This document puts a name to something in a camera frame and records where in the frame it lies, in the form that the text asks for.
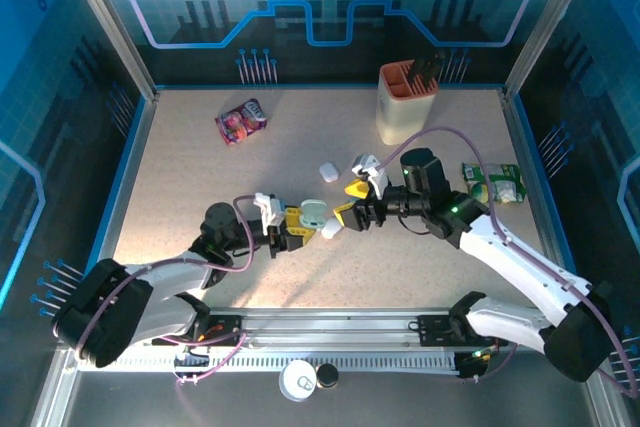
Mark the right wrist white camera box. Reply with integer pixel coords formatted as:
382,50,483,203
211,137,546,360
350,151,391,201

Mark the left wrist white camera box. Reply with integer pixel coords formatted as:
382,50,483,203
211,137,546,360
253,191,287,228

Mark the black utensil handle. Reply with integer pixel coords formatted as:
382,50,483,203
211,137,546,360
424,49,446,84
408,57,428,91

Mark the pink snack bag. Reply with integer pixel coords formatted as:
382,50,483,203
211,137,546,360
214,98,269,147

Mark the white tin can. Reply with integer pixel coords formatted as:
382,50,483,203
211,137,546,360
278,359,319,403

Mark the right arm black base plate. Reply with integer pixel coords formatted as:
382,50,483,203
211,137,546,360
416,314,510,348

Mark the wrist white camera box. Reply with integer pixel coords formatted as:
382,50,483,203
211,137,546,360
350,151,391,201
253,191,287,228

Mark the pale green earbud charging case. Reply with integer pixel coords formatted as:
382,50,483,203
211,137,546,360
298,198,330,229

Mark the beige utensil holder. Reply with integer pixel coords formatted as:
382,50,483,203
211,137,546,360
374,60,441,147

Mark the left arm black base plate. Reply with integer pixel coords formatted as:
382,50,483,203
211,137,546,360
151,313,246,348

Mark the aluminium frame post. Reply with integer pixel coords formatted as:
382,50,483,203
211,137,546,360
55,0,160,102
501,0,601,102

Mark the green snack bag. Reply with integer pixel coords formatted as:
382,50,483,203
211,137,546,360
460,161,529,206

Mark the white slotted cable duct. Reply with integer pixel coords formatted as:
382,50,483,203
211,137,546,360
77,352,461,373

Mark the aluminium mounting rail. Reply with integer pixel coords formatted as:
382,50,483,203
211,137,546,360
59,307,599,348

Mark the black round cap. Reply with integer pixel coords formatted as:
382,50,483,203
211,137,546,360
315,363,340,391

